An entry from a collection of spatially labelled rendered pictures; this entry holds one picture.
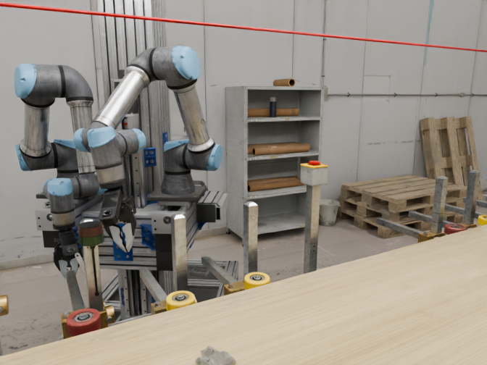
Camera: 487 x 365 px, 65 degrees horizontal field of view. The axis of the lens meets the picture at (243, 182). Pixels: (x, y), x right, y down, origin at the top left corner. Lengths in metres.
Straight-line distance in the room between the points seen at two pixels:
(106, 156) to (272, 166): 3.29
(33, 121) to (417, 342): 1.45
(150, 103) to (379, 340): 1.38
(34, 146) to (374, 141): 4.16
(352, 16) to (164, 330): 4.33
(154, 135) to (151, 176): 0.20
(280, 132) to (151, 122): 2.57
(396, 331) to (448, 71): 5.23
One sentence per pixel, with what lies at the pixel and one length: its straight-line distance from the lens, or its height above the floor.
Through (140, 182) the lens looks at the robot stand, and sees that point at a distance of 1.87.
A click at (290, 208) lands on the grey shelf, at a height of 0.18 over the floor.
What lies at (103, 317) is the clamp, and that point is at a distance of 1.20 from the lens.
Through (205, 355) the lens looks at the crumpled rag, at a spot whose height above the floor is 0.90.
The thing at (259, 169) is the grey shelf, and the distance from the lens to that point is 4.20.
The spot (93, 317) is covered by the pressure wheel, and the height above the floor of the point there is 0.91.
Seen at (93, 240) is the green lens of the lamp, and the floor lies 1.10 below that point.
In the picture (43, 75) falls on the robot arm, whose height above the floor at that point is 1.53.
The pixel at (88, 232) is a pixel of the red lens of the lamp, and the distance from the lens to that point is 1.04.
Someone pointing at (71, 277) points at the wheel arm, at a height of 0.86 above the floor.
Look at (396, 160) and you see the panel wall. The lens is 5.49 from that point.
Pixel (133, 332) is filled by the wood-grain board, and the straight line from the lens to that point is 1.03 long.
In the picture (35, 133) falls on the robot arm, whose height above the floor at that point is 1.32.
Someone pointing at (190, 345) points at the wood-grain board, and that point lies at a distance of 0.96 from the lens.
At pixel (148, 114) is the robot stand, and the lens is 1.89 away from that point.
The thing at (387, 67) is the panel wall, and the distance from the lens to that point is 5.23.
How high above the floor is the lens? 1.46
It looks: 13 degrees down
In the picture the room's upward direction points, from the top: straight up
